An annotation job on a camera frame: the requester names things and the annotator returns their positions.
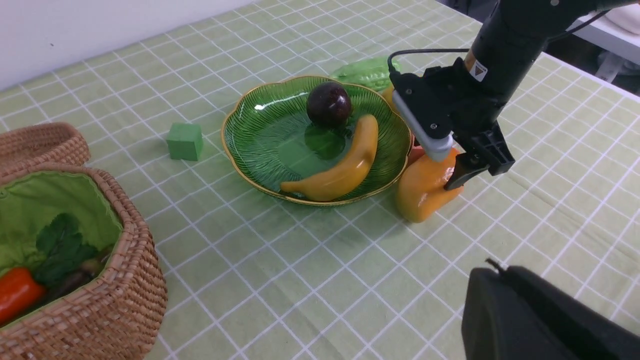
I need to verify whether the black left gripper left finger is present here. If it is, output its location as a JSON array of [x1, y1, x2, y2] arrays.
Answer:
[[461, 259, 576, 360]]

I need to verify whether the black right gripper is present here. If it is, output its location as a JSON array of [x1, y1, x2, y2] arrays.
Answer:
[[423, 58, 515, 191]]

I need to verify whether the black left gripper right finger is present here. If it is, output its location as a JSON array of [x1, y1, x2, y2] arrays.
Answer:
[[505, 265, 640, 360]]

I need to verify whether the orange mango toy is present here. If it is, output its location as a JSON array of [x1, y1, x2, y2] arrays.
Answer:
[[395, 148, 464, 223]]

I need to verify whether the yellow banana toy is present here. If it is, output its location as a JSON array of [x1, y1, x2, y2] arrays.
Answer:
[[279, 114, 378, 202]]

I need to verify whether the green bitter gourd toy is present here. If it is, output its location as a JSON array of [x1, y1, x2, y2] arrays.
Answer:
[[329, 56, 392, 92]]

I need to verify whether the dark purple passion fruit toy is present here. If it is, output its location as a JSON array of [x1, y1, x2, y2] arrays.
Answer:
[[306, 80, 352, 128]]

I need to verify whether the purple eggplant toy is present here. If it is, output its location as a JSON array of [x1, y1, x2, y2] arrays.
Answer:
[[45, 247, 113, 303]]

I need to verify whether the orange carrot toy with leaves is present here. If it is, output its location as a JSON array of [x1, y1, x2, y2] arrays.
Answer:
[[0, 213, 99, 326]]

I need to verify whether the yellow lemon toy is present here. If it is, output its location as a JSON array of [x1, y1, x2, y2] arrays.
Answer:
[[381, 84, 400, 114]]

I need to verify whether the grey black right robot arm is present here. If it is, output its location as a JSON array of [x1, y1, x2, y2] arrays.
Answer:
[[420, 0, 631, 191]]

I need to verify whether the red foam cube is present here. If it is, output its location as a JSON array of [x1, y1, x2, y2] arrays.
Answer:
[[407, 145, 425, 167]]

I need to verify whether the white side table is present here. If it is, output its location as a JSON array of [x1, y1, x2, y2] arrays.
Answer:
[[572, 6, 640, 83]]

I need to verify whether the green glass leaf plate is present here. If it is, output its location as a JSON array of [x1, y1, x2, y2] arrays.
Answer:
[[221, 75, 413, 207]]

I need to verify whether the green checkered tablecloth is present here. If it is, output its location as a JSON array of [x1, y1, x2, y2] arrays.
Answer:
[[1, 0, 640, 360]]

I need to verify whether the green foam cube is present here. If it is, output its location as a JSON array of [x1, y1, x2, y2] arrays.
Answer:
[[166, 122, 204, 162]]

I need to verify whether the woven wicker basket green lining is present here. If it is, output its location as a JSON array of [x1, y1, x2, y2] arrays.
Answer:
[[0, 162, 168, 360]]

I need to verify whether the woven wicker basket lid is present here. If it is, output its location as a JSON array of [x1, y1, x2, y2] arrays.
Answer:
[[0, 121, 91, 177]]

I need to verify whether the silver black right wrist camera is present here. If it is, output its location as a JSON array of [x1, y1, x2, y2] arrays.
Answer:
[[390, 70, 453, 163]]

